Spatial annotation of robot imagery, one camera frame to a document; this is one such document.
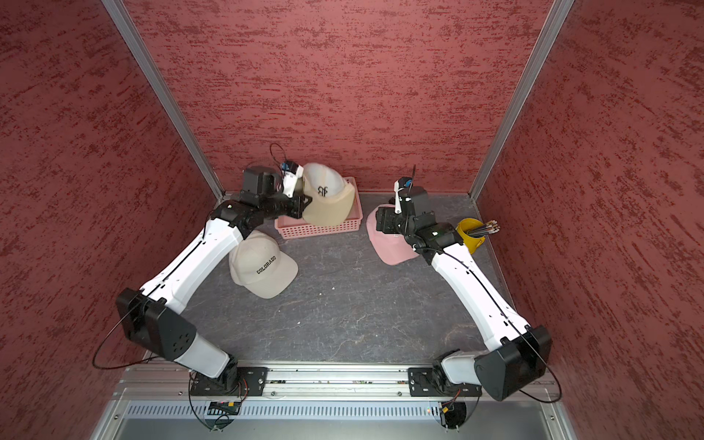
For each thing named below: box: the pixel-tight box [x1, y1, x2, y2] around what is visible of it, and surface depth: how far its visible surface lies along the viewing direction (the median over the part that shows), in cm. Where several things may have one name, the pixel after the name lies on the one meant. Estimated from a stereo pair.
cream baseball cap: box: [228, 230, 299, 300], surface depth 94 cm
